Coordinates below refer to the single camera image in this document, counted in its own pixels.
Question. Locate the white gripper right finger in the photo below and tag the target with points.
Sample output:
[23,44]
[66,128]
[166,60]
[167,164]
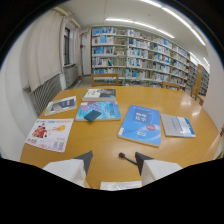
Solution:
[155,168]

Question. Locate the window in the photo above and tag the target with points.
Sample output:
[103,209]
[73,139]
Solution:
[66,46]

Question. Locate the large white bookshelf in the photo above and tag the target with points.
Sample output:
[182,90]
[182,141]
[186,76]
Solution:
[140,56]

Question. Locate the white curtain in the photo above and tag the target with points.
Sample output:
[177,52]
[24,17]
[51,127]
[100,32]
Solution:
[41,50]

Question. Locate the grey radiator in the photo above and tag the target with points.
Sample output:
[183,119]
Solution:
[45,93]

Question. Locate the wooden chair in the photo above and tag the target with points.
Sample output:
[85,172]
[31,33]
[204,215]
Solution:
[200,98]
[172,85]
[104,79]

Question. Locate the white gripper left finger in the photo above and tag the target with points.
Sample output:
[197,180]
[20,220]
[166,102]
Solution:
[71,168]

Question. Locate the white paper sheet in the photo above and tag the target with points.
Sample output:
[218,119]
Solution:
[120,185]

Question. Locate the colourful blue-purple book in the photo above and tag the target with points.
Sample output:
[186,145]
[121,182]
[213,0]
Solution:
[103,110]

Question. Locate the white EMS flyer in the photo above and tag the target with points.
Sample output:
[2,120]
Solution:
[50,134]

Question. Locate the green and dark book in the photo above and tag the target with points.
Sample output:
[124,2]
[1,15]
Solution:
[99,94]

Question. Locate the small dark blue case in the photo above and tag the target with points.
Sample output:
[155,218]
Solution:
[92,115]

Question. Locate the grey-green booklet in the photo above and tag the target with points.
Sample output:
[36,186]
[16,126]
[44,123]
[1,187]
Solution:
[61,105]

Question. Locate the blue textbook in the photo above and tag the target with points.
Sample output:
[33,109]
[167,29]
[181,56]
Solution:
[141,124]

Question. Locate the grey and blue book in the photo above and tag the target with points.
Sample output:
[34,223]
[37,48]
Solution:
[176,125]

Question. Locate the black pen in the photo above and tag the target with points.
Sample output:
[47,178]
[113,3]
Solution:
[127,158]

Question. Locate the wooden bookshelf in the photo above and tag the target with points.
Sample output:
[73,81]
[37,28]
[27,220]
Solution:
[200,78]

